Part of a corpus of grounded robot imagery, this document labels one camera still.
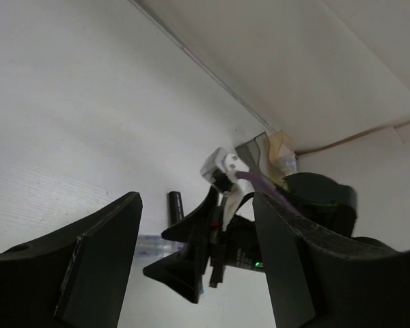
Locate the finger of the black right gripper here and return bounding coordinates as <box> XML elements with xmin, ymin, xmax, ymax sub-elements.
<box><xmin>143</xmin><ymin>245</ymin><xmax>205</xmax><ymax>304</ymax></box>

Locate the clear plastic tray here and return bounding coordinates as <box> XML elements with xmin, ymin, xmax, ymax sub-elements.
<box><xmin>277</xmin><ymin>154</ymin><xmax>298</xmax><ymax>176</ymax></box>

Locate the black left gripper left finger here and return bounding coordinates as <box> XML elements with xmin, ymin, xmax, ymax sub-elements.
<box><xmin>0</xmin><ymin>192</ymin><xmax>143</xmax><ymax>327</ymax></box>

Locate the black marker purple cap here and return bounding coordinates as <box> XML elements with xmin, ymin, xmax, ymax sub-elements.
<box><xmin>167</xmin><ymin>191</ymin><xmax>184</xmax><ymax>226</ymax></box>

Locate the aluminium back rail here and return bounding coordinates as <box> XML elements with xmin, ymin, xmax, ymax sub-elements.
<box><xmin>130</xmin><ymin>0</ymin><xmax>277</xmax><ymax>133</ymax></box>

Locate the smoky grey plastic tray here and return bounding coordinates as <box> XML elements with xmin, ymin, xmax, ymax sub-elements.
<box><xmin>235</xmin><ymin>132</ymin><xmax>282</xmax><ymax>185</ymax></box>

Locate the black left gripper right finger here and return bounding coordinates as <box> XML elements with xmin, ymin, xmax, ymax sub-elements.
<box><xmin>253</xmin><ymin>193</ymin><xmax>410</xmax><ymax>327</ymax></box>

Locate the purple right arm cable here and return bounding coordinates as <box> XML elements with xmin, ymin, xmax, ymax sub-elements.
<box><xmin>237</xmin><ymin>172</ymin><xmax>303</xmax><ymax>216</ymax></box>

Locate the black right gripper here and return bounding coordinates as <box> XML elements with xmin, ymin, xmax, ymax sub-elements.
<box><xmin>161</xmin><ymin>172</ymin><xmax>357</xmax><ymax>288</ymax></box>

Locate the amber plastic tray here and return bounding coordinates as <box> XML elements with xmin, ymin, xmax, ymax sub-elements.
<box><xmin>268</xmin><ymin>131</ymin><xmax>295</xmax><ymax>178</ymax></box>

